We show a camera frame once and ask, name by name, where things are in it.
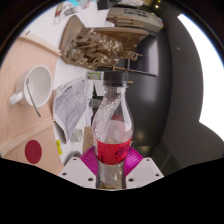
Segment red-tipped paint brush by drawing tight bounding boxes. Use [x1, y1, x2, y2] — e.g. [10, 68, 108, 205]
[54, 2, 64, 24]

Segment clear spray bottle green label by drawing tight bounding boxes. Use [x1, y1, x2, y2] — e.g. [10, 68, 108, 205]
[85, 70, 103, 81]

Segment printed newspaper sheet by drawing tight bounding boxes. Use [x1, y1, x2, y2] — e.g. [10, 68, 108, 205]
[52, 77, 93, 143]

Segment small yellow strip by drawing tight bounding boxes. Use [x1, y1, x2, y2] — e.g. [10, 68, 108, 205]
[55, 139, 64, 156]

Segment colourful picture book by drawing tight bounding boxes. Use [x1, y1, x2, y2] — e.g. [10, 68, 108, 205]
[69, 0, 98, 8]

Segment white mug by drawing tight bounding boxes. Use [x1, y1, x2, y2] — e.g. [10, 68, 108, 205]
[8, 64, 54, 108]

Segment black wall screen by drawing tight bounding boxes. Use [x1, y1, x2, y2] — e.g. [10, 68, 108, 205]
[124, 33, 159, 78]

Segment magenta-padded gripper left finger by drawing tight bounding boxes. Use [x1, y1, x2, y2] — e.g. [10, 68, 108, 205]
[58, 146, 100, 189]

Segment wooden paint brush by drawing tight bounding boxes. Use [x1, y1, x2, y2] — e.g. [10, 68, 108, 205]
[63, 4, 81, 17]

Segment clear bottle red label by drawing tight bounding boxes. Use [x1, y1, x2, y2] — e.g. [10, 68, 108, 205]
[91, 70, 135, 190]

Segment thin metal stirrer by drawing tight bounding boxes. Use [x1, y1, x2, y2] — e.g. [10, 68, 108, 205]
[24, 77, 43, 118]

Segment beige cabinet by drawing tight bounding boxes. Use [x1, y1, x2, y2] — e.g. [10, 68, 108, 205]
[106, 6, 165, 33]

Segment red round coaster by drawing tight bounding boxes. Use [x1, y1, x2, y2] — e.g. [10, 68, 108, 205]
[24, 139, 43, 165]

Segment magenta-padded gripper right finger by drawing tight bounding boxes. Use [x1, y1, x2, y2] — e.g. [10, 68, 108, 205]
[123, 146, 165, 189]

